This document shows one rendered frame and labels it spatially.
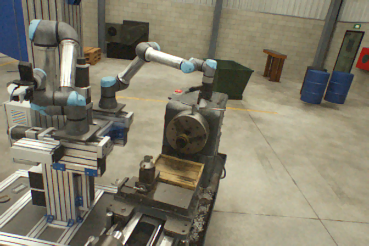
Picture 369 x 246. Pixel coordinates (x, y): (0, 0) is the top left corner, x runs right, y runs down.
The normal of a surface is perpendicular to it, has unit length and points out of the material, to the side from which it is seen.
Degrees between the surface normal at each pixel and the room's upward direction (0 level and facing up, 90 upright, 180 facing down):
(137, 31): 90
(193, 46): 90
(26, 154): 90
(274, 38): 90
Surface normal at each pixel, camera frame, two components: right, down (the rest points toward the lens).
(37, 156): -0.13, 0.36
